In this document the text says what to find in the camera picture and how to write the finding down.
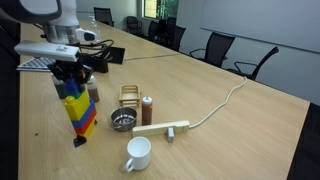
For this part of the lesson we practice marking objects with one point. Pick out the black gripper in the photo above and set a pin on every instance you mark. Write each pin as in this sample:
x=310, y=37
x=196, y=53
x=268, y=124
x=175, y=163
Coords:
x=70, y=68

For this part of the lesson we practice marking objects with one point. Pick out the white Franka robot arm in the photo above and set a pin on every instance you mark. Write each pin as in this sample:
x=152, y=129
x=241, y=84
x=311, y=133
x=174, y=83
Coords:
x=63, y=20

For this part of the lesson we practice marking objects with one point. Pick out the blue red yellow block stack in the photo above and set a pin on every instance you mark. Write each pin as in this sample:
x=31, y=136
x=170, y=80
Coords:
x=85, y=125

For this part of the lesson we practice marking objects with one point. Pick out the brown sauce squeeze bottle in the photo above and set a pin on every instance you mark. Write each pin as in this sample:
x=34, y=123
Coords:
x=94, y=94

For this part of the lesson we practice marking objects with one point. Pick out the black tablet stand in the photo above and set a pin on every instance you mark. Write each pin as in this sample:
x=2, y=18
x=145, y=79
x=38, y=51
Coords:
x=117, y=55

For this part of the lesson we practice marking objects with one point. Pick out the small wooden crate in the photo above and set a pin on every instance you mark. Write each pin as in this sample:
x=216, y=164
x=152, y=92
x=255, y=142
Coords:
x=129, y=100

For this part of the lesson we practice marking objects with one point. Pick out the small metal pot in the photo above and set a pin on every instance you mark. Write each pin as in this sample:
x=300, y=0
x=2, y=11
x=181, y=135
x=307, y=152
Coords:
x=124, y=124

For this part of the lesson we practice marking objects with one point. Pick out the red-brown sauce squeeze bottle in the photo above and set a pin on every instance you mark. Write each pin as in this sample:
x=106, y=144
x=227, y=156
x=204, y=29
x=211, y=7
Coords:
x=147, y=113

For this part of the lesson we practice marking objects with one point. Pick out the cream power strip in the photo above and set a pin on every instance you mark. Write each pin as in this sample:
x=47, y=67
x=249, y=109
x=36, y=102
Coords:
x=155, y=129

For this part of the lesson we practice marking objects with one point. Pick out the white ceramic mug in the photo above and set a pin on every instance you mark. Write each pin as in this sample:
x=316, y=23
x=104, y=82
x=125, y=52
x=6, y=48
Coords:
x=140, y=156

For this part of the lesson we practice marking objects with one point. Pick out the white plug adapter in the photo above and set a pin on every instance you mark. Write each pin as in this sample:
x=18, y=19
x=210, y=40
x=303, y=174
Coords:
x=170, y=134

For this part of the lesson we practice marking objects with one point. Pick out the window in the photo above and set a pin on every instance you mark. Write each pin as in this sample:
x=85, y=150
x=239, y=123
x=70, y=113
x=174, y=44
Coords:
x=161, y=9

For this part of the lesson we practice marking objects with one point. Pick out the black mesh office chair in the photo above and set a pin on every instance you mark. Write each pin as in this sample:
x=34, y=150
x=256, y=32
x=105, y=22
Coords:
x=216, y=46
x=256, y=73

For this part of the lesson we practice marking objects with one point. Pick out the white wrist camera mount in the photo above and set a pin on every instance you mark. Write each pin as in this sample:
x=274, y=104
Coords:
x=46, y=50

